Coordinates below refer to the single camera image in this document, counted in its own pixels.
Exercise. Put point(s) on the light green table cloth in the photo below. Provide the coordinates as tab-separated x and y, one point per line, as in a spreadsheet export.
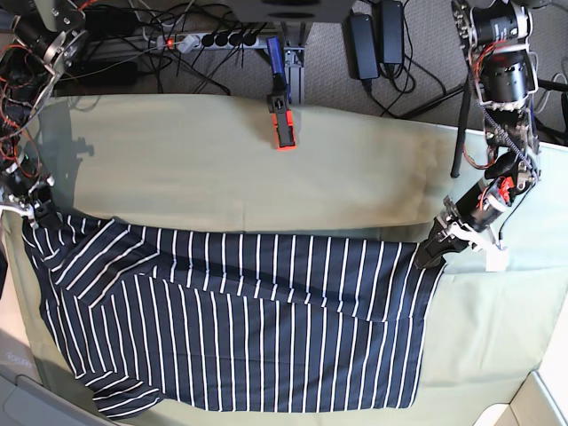
496	343

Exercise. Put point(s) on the navy white striped T-shirt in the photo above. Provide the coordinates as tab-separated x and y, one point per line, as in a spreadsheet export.
232	322

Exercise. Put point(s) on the black power adapter left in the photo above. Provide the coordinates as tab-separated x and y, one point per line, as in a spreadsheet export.
358	35

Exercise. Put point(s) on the white power strip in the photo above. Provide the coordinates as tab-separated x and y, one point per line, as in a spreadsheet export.
220	40

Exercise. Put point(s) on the black box under table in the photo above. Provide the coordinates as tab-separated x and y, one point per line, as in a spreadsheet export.
291	10

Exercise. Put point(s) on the black tripod stand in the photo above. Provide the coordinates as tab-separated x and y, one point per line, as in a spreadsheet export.
461	129

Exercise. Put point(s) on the black power adapter right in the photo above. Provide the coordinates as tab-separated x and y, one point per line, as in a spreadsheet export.
390	32

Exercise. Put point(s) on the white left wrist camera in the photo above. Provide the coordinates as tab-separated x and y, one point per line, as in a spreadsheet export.
496	260

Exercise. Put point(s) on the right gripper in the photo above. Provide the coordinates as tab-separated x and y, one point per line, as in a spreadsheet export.
31	198

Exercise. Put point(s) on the aluminium extrusion post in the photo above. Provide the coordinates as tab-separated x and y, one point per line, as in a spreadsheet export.
293	39

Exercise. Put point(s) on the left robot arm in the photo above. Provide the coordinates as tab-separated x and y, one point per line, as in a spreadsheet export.
501	82

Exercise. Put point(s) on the black power adapter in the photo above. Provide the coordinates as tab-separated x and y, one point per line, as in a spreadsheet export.
358	35
390	32

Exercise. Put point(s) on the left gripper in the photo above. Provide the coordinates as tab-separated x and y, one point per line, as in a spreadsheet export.
453	232

